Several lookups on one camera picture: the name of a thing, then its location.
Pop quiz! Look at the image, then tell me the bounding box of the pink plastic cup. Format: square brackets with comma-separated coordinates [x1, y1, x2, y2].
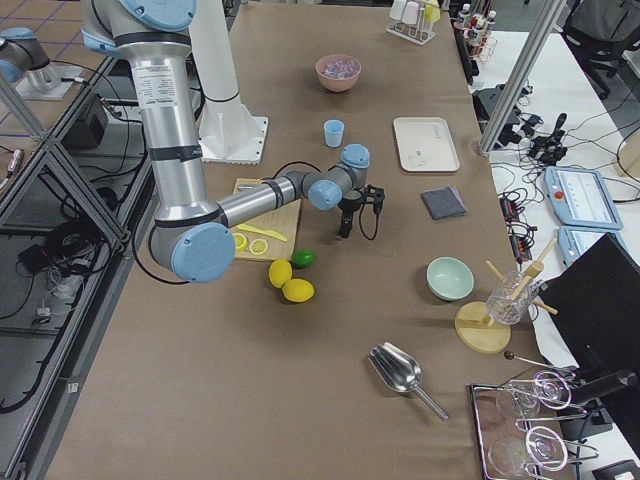
[401, 1, 420, 26]

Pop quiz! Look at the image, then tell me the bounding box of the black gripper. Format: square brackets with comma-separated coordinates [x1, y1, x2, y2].
[338, 185, 385, 238]

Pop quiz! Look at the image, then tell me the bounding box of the mint green bowl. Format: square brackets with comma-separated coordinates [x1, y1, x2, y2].
[426, 257, 475, 301]

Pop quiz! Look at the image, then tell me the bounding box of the yellow plastic knife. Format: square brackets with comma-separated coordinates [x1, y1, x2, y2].
[236, 223, 288, 242]

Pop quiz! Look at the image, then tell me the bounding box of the wooden cup tree stand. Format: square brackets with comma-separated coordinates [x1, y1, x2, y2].
[455, 238, 558, 354]

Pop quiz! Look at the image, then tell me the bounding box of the wooden cutting board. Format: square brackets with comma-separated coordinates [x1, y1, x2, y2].
[232, 200, 301, 262]

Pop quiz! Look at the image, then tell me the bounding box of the grey folded cloth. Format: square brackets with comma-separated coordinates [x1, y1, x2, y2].
[421, 186, 468, 220]

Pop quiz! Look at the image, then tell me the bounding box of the light blue plastic cup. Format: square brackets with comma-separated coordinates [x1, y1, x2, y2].
[323, 119, 345, 148]

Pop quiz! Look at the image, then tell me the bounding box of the cream rabbit serving tray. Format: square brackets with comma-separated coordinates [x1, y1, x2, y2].
[393, 117, 460, 173]

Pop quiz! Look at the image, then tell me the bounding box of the steel ice scoop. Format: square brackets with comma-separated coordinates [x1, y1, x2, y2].
[369, 342, 449, 421]

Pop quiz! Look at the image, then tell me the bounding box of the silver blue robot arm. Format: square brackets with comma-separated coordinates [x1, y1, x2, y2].
[82, 1, 370, 283]

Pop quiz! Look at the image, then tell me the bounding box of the green lime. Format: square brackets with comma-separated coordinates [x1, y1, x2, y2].
[291, 249, 316, 269]

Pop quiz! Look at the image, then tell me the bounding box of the white wire cup rack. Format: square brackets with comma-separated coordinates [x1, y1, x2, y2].
[386, 0, 437, 46]

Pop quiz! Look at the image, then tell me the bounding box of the yellow lemon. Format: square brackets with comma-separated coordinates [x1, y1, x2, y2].
[268, 259, 293, 289]
[281, 278, 315, 303]

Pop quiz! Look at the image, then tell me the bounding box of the lemon half slice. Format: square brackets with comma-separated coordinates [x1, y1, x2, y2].
[249, 238, 269, 255]

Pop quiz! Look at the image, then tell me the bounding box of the blue teach pendant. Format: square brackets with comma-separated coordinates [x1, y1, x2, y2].
[557, 225, 626, 267]
[544, 166, 623, 230]

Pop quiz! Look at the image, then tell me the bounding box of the yellow plastic cup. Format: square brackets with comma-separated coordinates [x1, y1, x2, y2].
[424, 0, 441, 24]

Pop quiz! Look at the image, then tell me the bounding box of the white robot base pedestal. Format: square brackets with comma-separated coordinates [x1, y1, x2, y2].
[189, 1, 268, 165]

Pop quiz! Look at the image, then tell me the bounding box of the dark tray of glasses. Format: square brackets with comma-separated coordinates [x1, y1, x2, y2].
[469, 370, 599, 479]

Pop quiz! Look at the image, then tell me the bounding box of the aluminium frame post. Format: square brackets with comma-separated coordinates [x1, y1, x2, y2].
[478, 0, 566, 157]

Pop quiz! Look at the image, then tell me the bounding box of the pink bowl of ice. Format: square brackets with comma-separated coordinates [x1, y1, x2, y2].
[315, 54, 362, 93]

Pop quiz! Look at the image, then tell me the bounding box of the white plastic cup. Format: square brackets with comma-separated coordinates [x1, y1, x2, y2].
[389, 0, 406, 21]

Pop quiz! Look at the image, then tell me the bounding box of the clear glass on stand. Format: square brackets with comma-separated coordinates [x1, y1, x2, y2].
[486, 271, 540, 325]

